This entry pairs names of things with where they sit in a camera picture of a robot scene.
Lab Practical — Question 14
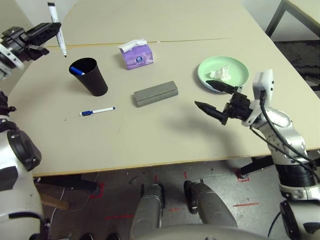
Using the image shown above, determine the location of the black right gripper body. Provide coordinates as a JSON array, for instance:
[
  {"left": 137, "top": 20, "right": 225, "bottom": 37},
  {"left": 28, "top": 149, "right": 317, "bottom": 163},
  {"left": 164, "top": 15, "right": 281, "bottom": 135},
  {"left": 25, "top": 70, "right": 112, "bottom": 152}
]
[{"left": 219, "top": 86, "right": 253, "bottom": 126}]

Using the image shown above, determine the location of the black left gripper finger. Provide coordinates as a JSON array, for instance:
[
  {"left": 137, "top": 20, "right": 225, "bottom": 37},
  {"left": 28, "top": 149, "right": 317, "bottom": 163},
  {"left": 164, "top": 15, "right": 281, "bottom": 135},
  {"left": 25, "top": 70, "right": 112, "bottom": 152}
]
[
  {"left": 29, "top": 31, "right": 59, "bottom": 48},
  {"left": 24, "top": 22, "right": 62, "bottom": 42}
]

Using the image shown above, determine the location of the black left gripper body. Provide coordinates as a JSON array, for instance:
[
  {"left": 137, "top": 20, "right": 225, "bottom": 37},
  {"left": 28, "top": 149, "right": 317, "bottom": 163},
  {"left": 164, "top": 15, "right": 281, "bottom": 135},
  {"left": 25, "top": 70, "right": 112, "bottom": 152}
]
[{"left": 0, "top": 27, "right": 50, "bottom": 62}]

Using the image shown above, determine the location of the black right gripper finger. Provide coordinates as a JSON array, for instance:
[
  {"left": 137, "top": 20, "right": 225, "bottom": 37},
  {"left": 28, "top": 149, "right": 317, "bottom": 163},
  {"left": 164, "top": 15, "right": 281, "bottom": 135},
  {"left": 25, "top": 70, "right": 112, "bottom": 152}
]
[
  {"left": 194, "top": 100, "right": 228, "bottom": 126},
  {"left": 205, "top": 79, "right": 238, "bottom": 95}
]

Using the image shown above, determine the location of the white tissue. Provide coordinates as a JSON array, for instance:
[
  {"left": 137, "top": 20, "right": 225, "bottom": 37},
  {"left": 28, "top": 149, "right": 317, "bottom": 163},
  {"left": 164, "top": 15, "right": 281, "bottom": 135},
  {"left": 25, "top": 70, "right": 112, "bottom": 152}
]
[{"left": 208, "top": 64, "right": 232, "bottom": 81}]

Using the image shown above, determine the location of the white marker black cap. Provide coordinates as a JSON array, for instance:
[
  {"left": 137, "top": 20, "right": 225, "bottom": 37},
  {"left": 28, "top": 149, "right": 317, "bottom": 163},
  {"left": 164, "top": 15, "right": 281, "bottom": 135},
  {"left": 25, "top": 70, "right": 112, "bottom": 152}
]
[{"left": 47, "top": 2, "right": 68, "bottom": 59}]

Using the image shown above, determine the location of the light green plate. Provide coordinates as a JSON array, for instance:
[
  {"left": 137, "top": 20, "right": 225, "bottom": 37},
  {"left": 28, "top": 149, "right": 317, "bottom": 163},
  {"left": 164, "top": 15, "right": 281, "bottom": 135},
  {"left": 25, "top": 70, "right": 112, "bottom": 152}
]
[{"left": 196, "top": 56, "right": 250, "bottom": 92}]

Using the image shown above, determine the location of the grey glasses case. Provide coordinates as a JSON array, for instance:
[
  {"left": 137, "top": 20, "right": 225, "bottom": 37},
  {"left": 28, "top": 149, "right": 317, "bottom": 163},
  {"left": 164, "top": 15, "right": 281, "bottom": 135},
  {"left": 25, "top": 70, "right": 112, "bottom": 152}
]
[{"left": 133, "top": 80, "right": 179, "bottom": 109}]

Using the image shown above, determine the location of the white marker blue cap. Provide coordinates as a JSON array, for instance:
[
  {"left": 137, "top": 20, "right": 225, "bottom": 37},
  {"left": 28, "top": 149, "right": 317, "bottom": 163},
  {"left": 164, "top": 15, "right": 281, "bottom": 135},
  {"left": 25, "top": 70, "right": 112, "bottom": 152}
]
[{"left": 79, "top": 106, "right": 116, "bottom": 117}]

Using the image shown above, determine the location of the light blue plate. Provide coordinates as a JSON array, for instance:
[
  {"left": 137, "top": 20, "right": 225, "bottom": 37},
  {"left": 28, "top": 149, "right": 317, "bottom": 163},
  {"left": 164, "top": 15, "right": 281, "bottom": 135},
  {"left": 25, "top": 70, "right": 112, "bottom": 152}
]
[{"left": 198, "top": 77, "right": 248, "bottom": 95}]

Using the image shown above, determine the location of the short blue marker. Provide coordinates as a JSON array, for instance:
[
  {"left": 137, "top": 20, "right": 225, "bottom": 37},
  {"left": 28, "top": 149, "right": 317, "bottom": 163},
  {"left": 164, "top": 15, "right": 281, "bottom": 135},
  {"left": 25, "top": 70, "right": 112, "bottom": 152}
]
[{"left": 69, "top": 66, "right": 86, "bottom": 76}]

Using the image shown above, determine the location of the black table foot bar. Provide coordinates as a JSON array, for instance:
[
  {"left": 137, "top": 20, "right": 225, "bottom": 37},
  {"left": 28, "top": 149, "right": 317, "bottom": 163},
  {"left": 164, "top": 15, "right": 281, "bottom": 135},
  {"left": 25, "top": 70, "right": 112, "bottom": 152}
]
[
  {"left": 239, "top": 156, "right": 276, "bottom": 176},
  {"left": 34, "top": 174, "right": 103, "bottom": 193}
]

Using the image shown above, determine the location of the black plastic cup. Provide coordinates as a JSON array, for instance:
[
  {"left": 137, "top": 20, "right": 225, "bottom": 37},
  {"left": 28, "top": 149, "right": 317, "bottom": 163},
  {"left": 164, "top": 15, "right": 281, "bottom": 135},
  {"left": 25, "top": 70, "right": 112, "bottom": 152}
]
[{"left": 68, "top": 57, "right": 109, "bottom": 97}]

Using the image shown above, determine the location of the purple tissue pack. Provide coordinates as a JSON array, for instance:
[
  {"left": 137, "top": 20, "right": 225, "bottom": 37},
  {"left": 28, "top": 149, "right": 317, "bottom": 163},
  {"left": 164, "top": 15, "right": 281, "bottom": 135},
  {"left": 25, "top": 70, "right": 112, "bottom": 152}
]
[{"left": 117, "top": 38, "right": 155, "bottom": 71}]

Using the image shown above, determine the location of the grey robot right leg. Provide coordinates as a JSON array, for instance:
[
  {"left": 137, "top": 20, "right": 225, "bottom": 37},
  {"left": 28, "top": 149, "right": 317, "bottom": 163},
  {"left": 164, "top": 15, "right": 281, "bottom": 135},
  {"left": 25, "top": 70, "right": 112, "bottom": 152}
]
[{"left": 183, "top": 180, "right": 238, "bottom": 228}]

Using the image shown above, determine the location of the grey robot leg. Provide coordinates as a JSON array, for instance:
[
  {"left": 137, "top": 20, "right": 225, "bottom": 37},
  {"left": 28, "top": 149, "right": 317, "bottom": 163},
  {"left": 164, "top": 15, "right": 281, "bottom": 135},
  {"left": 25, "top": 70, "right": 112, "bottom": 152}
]
[
  {"left": 183, "top": 180, "right": 238, "bottom": 228},
  {"left": 129, "top": 183, "right": 166, "bottom": 236}
]

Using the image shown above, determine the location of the grey robot left leg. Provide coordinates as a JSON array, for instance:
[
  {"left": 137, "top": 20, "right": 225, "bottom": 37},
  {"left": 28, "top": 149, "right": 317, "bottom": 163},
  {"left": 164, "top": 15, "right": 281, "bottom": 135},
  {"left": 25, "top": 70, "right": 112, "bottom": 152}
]
[{"left": 129, "top": 183, "right": 166, "bottom": 236}]

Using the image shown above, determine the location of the grey robot torso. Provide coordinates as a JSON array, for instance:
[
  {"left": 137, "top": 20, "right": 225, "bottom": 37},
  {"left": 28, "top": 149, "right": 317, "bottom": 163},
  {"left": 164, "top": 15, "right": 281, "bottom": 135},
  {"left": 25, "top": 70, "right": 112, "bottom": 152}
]
[{"left": 134, "top": 223, "right": 281, "bottom": 240}]

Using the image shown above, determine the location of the wooden plank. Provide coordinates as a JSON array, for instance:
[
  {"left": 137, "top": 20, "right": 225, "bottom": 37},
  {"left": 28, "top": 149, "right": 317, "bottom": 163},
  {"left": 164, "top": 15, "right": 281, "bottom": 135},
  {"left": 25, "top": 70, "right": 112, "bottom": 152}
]
[{"left": 39, "top": 193, "right": 70, "bottom": 211}]

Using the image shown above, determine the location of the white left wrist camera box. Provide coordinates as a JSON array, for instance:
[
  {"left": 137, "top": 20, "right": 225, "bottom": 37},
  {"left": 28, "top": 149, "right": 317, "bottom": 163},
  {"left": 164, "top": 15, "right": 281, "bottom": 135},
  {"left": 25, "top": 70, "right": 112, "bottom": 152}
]
[{"left": 0, "top": 43, "right": 25, "bottom": 81}]

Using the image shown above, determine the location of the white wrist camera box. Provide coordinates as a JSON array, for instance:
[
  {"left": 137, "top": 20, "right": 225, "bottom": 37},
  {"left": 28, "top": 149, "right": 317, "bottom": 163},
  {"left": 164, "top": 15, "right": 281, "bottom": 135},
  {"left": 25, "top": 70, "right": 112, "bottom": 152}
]
[
  {"left": 0, "top": 43, "right": 25, "bottom": 81},
  {"left": 241, "top": 69, "right": 274, "bottom": 127}
]

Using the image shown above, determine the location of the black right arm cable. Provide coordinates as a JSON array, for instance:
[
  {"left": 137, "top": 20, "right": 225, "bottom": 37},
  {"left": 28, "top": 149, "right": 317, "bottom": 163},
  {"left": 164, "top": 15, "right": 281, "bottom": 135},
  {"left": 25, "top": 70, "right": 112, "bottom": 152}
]
[{"left": 258, "top": 88, "right": 320, "bottom": 181}]

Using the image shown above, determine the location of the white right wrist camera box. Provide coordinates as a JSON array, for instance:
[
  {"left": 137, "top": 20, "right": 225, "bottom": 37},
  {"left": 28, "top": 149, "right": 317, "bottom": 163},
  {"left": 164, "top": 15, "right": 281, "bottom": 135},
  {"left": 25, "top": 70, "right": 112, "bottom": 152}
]
[{"left": 241, "top": 69, "right": 274, "bottom": 127}]

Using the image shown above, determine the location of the side table black frame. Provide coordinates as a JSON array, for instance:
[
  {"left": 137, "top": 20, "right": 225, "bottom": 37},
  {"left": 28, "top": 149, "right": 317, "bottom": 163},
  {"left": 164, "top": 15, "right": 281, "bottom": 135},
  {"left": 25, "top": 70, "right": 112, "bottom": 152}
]
[{"left": 264, "top": 0, "right": 320, "bottom": 41}]

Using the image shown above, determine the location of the thin white cable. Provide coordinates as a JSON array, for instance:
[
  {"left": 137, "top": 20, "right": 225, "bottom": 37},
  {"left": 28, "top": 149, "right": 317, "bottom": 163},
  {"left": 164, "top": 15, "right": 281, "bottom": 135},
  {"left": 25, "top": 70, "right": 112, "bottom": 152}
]
[{"left": 47, "top": 187, "right": 98, "bottom": 223}]

